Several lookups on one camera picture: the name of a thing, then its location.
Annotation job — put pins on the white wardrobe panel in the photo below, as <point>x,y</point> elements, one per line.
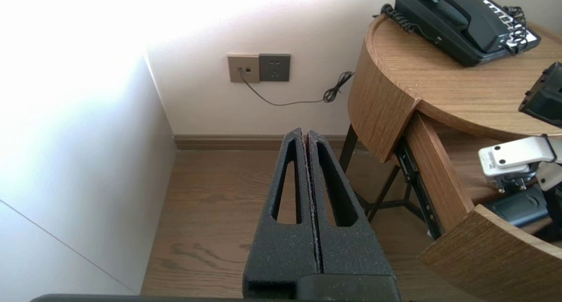
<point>66,161</point>

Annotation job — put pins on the round wooden nightstand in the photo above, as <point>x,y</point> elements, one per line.
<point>439,78</point>

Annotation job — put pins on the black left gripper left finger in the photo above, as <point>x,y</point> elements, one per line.
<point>281,253</point>

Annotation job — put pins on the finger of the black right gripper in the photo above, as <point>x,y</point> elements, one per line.
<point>555,214</point>

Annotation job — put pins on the black metal nightstand legs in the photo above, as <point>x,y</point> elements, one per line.
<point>347,148</point>

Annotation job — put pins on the black and white telephone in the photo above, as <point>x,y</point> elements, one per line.
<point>439,41</point>

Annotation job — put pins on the black remote control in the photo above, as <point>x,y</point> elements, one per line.
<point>518,207</point>

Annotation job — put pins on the brown wooden baseboard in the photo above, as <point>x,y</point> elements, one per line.
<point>219,142</point>

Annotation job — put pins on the black telephone handset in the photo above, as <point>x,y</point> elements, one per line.
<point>461,12</point>

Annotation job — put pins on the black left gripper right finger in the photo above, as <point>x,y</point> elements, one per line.
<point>351,253</point>

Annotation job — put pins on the beige wall data socket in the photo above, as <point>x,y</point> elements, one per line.
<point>243,67</point>

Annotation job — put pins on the dark grey power socket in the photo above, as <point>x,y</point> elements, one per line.
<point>274,67</point>

